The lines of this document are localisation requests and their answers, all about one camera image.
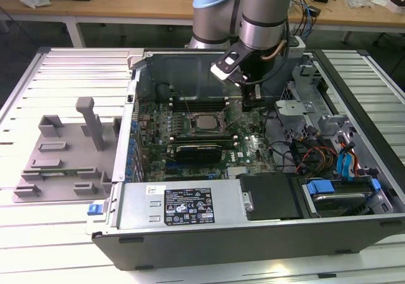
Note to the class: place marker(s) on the thin metal locking lever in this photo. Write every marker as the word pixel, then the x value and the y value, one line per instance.
pixel 187 109

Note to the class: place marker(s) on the wooden desk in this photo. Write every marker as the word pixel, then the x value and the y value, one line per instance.
pixel 126 5

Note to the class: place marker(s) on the grey parts rack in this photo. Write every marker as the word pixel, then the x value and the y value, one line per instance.
pixel 79 157

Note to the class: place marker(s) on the green RAM stick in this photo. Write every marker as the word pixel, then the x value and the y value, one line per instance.
pixel 79 171

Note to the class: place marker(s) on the green motherboard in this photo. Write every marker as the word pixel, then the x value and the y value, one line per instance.
pixel 202 170

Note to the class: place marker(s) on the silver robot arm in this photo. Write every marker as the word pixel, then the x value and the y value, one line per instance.
pixel 262 12

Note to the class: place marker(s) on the blue case latch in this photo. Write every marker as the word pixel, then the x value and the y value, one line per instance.
pixel 94 209

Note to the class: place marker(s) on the black round case speaker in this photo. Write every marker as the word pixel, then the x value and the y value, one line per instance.
pixel 163 91

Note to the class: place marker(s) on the black PC case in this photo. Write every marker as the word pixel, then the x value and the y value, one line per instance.
pixel 221 249

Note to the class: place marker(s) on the silver power supply unit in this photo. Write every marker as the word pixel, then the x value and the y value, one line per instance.
pixel 139 201

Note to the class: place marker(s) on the silver CPU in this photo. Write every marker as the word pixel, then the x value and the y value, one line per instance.
pixel 207 122

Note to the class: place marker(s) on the small black adapter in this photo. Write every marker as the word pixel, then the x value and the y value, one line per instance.
pixel 314 11

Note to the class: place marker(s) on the CPU socket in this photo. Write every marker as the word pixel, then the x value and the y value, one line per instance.
pixel 192 124

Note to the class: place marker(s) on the silver chipset heatsink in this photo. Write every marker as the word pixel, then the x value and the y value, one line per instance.
pixel 237 171

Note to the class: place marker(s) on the silver metal drive cage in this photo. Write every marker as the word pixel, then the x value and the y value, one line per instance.
pixel 294 107

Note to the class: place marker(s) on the black plastic shroud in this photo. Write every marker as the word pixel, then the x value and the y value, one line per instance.
pixel 269 195

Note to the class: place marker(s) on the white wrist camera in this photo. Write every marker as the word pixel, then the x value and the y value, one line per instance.
pixel 221 70

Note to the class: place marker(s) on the blue disk carrier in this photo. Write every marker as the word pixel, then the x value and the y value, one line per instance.
pixel 321 187

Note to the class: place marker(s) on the black graphics card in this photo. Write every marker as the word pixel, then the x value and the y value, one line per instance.
pixel 197 152

